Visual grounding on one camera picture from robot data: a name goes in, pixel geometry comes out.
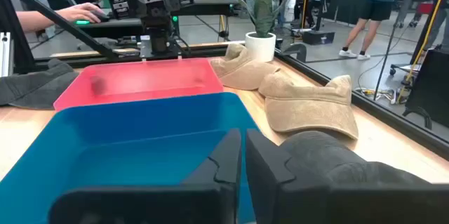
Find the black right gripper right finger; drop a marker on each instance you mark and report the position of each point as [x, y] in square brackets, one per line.
[350, 206]

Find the dark gray cap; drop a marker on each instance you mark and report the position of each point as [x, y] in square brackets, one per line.
[315, 150]
[35, 87]

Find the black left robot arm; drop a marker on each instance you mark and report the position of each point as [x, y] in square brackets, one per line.
[159, 38]

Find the blue plastic bin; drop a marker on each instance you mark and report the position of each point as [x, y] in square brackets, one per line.
[122, 136]

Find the silver aluminium bracket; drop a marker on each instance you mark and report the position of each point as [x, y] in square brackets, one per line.
[5, 53]

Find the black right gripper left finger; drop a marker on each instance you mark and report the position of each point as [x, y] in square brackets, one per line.
[140, 206]

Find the black cart base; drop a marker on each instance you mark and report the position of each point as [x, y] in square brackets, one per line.
[317, 37]

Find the pink translucent plastic bin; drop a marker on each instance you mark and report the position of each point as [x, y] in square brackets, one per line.
[140, 76]

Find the black computer mouse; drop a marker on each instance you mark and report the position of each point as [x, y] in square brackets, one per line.
[103, 17]

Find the grey side desk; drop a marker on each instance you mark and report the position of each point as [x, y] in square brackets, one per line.
[210, 4]

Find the black rig frame strut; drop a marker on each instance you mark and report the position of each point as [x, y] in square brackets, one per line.
[70, 29]

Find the person's forearm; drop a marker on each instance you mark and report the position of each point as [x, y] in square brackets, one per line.
[33, 20]

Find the green snake plant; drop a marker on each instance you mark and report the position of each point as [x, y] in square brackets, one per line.
[263, 10]

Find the person's hand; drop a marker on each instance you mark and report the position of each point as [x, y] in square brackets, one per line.
[79, 12]

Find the black equipment box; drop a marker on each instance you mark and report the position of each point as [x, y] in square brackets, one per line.
[428, 87]

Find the white plant pot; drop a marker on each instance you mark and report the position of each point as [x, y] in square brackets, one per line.
[260, 46]

